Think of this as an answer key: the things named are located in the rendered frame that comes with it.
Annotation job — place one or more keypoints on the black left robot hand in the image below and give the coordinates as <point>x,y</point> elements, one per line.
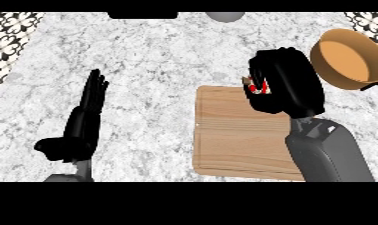
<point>81,125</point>

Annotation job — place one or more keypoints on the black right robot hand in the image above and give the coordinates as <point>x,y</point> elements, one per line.
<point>290,82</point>

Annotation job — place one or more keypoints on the red and white cupcake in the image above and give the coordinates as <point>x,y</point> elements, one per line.
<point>257,86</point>

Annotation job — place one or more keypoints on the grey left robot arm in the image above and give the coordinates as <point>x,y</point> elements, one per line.
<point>74,173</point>

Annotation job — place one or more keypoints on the orange pot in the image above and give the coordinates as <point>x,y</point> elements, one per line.
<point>341,60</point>

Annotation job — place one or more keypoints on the wooden cutting board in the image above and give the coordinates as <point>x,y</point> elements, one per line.
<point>236,135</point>

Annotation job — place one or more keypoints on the grey round object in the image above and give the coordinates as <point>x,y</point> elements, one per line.
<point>225,16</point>

